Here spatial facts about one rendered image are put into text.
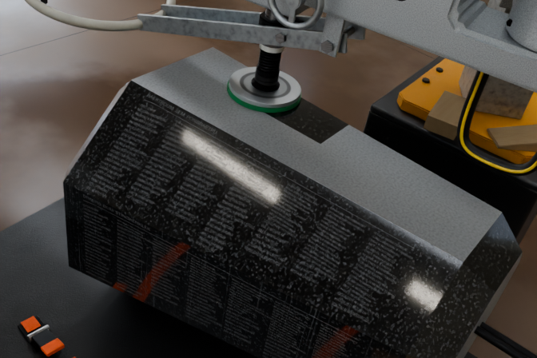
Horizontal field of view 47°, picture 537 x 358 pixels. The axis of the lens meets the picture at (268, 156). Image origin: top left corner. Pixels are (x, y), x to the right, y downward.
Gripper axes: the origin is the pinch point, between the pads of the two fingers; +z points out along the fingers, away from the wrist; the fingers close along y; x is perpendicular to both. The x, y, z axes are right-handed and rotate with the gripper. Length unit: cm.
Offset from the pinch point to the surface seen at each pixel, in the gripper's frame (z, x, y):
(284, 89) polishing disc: -7, -17, 92
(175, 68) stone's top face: -2, -18, 58
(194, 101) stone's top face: -3, -33, 70
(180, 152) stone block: 3, -47, 73
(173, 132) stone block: 1, -43, 69
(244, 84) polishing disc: -6, -21, 80
